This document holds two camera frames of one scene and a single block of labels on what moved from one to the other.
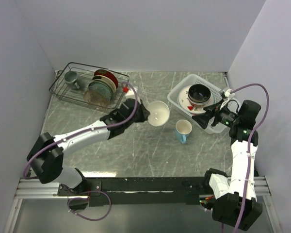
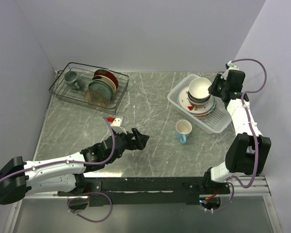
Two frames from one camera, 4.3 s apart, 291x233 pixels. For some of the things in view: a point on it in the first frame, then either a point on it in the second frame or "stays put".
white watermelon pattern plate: x=185 y=105 stays put
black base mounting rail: x=159 y=191 stays put
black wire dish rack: x=88 y=85 stays put
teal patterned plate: x=101 y=86 stays put
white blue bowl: x=199 y=101 stays put
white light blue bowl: x=159 y=113 to x=198 y=89
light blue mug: x=183 y=128 stays put
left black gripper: x=144 y=113 to x=139 y=141
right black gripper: x=215 y=111 to x=212 y=88
